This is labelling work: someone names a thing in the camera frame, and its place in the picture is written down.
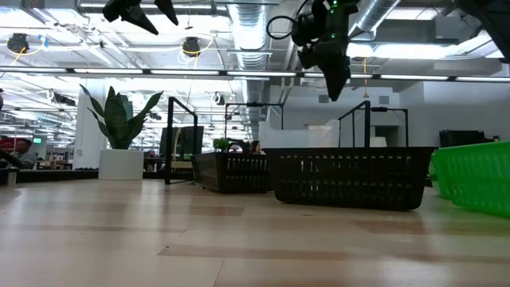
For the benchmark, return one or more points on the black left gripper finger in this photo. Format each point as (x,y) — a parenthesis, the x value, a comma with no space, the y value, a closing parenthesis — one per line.
(167,8)
(127,12)

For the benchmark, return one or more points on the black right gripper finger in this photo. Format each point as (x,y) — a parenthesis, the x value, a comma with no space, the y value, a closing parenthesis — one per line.
(336,81)

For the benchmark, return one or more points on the black slotted plastic basket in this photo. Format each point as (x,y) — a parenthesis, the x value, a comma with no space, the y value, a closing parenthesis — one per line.
(232,173)
(348,179)

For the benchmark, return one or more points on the green mesh plastic basket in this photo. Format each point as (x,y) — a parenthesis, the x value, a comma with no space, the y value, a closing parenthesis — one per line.
(478,179)
(430,169)

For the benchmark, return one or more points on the long ceiling light strip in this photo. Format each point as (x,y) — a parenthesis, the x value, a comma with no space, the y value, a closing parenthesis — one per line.
(183,72)

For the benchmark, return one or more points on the person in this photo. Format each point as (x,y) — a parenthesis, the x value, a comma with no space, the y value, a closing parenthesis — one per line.
(256,148)
(24,153)

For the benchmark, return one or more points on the green snake plant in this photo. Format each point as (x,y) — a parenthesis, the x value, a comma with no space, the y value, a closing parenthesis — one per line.
(117,119)

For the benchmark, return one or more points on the small green desk plant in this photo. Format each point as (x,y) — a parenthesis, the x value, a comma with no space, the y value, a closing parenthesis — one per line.
(221,144)

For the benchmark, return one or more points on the dark computer monitor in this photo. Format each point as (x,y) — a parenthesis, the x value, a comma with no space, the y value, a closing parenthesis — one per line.
(187,141)

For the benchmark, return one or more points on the black cabinet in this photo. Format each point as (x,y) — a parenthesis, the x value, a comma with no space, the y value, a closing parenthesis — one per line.
(462,138)

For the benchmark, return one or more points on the white round plant pot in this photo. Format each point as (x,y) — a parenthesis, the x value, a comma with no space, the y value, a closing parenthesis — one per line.
(120,164)

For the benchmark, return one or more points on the silver ventilation duct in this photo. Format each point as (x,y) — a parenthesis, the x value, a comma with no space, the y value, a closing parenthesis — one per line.
(249,40)
(374,16)

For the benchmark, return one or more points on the black aluminium table frame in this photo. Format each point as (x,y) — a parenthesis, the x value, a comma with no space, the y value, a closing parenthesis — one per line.
(48,176)

